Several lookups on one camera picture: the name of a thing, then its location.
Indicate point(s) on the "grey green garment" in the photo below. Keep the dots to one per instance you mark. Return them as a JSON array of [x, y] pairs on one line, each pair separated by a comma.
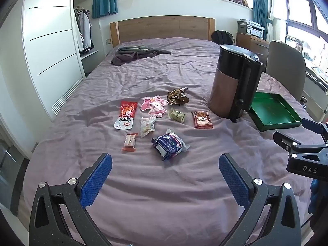
[[143, 49]]

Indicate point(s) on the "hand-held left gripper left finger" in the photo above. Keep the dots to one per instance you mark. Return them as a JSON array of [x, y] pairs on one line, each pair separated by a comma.
[[98, 176]]

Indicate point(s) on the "hanging clothes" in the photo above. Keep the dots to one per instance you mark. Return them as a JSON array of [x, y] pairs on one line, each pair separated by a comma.
[[84, 30]]

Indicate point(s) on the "wooden headboard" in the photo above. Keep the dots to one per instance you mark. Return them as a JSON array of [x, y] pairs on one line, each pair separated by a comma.
[[164, 29]]

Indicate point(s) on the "long teal curtain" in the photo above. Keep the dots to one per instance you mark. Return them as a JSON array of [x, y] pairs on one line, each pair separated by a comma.
[[261, 7]]

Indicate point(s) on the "green tray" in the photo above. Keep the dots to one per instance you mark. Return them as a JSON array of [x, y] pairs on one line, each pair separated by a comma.
[[274, 111]]

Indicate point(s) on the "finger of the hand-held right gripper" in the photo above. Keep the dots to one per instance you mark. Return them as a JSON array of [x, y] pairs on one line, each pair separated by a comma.
[[284, 139], [314, 126]]

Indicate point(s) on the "black bronze electric kettle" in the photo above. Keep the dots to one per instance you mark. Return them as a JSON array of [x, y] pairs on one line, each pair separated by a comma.
[[225, 87]]

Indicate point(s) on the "grey chair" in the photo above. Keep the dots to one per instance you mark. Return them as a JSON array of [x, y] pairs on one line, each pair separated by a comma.
[[284, 69]]

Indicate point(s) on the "black backpack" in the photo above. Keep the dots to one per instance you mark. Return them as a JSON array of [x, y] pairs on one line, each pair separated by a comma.
[[221, 37]]

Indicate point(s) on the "red white snack packet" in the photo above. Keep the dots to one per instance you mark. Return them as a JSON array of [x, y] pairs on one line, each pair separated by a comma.
[[126, 115]]

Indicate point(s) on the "white printer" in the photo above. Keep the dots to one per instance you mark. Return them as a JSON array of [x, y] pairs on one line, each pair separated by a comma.
[[251, 28]]

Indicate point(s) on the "dark red pretzel packet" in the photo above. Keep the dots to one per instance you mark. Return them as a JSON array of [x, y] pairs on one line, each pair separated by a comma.
[[202, 120]]

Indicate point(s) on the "red clear wafer packet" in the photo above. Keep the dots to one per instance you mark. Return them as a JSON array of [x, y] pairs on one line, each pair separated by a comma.
[[129, 142]]

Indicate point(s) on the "white wardrobe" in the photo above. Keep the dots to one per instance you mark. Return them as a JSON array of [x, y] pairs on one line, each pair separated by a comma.
[[51, 43]]

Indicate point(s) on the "bed with purple sheet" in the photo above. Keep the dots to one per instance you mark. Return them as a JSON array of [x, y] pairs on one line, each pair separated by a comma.
[[164, 205]]

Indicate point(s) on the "brown purple garment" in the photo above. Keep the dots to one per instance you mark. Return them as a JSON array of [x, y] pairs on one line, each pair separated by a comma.
[[125, 57]]

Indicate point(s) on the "pink cartoon candy packet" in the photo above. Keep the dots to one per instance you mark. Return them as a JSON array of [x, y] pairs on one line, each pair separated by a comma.
[[154, 106]]

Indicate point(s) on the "brown snack wrapper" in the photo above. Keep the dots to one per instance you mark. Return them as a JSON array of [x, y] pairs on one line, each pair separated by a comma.
[[178, 96]]

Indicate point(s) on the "wooden cabinet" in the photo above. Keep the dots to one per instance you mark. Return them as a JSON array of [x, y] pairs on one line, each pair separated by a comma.
[[249, 46]]

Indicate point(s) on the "small green cake packet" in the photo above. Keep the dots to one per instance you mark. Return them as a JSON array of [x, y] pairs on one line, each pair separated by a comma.
[[176, 115]]

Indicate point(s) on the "window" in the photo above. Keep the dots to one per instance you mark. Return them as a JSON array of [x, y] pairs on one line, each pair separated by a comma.
[[302, 10]]

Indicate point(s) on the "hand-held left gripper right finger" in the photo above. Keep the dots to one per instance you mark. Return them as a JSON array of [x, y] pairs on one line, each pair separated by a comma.
[[233, 179]]

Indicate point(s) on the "clear candy packet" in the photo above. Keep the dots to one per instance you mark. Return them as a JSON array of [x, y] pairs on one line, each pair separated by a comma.
[[147, 126]]

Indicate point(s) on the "blue white snack packet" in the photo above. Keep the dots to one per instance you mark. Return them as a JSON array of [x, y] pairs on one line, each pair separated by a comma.
[[169, 144]]

